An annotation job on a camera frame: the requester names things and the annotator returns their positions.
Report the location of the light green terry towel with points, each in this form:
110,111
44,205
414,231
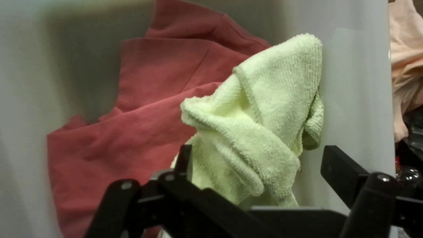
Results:
255,109

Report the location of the white plastic bin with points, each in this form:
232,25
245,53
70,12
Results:
352,87

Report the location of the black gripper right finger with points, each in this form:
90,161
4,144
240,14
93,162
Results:
374,202

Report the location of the red cloth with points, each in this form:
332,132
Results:
146,109

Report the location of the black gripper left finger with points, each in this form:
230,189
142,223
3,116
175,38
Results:
127,202

